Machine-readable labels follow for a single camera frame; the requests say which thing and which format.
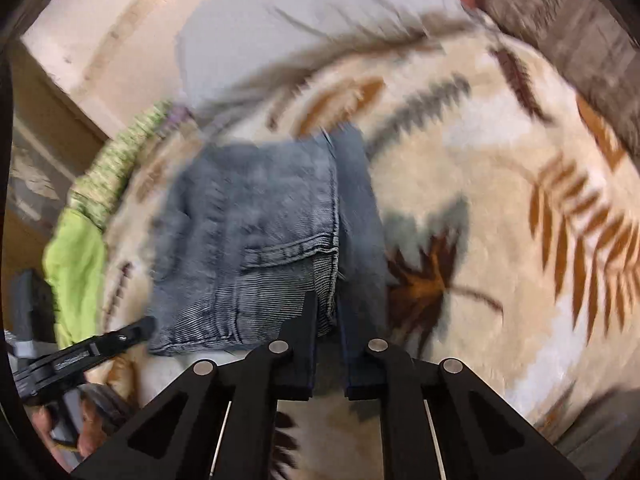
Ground grey-blue denim pants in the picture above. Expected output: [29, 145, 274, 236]
[145, 122, 392, 357]

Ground operator left hand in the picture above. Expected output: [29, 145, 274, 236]
[29, 396, 107, 472]

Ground green bed sheet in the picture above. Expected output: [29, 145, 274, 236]
[42, 208, 105, 349]

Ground green patterned quilt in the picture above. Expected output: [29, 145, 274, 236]
[67, 101, 172, 231]

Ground cream leaf-print blanket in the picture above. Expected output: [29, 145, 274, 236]
[100, 27, 639, 479]

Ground wooden door with glass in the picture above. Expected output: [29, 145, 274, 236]
[1, 41, 106, 318]

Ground light grey pillow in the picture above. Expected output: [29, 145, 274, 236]
[176, 0, 470, 119]

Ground brown striped floral cushion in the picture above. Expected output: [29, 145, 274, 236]
[485, 0, 639, 162]

